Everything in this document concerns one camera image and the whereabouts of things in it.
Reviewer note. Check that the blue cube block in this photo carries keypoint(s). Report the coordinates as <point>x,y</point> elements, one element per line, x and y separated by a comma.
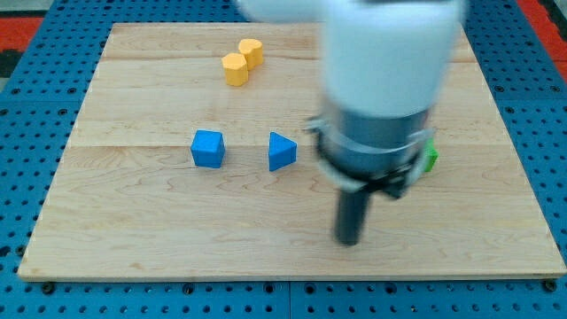
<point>207,148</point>

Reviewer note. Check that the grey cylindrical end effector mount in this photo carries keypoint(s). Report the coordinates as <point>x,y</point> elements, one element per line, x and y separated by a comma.
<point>363,152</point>

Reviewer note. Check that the green block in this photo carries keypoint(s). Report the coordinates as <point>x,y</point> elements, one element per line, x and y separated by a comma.
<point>431,155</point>

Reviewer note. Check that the blue triangular prism block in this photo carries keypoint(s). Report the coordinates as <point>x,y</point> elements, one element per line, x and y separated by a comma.
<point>282,151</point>

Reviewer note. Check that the black cylindrical pointer rod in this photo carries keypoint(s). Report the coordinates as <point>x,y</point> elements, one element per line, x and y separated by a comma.
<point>351,214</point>

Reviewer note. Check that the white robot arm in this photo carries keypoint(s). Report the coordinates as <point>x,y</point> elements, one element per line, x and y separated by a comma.
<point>382,64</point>

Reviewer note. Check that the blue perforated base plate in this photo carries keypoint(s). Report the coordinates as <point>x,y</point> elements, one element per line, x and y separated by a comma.
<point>40,102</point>

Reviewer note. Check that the wooden board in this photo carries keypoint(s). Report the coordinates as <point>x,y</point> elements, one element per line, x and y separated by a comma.
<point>128,203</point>

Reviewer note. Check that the rear yellow hexagonal block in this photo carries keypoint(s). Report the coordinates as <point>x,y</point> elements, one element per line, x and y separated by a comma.
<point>252,49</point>

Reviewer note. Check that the yellow hexagonal block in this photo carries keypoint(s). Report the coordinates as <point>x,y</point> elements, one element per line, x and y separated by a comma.
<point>252,49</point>
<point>235,69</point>

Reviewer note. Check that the front yellow hexagonal block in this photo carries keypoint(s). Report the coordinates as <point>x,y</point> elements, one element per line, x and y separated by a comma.
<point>235,69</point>

